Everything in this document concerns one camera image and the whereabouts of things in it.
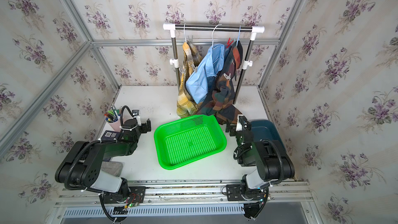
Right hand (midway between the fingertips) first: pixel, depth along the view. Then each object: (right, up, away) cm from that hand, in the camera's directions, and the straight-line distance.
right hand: (239, 119), depth 89 cm
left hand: (-59, -1, +4) cm, 59 cm away
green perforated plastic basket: (-33, -14, +2) cm, 36 cm away
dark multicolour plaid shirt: (-14, +11, -19) cm, 26 cm away
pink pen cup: (-72, -4, 0) cm, 72 cm away
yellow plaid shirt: (-30, +7, -9) cm, 32 cm away
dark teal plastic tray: (+18, -7, +9) cm, 21 cm away
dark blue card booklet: (-78, -10, +4) cm, 79 cm away
